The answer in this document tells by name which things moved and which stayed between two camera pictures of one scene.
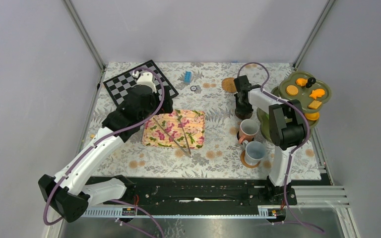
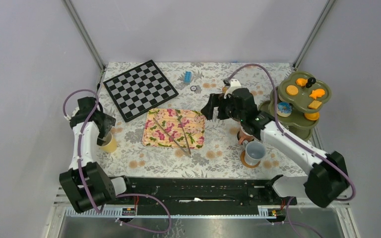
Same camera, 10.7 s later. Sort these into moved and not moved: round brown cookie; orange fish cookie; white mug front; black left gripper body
Moved: black left gripper body
Not moved: orange fish cookie; white mug front; round brown cookie
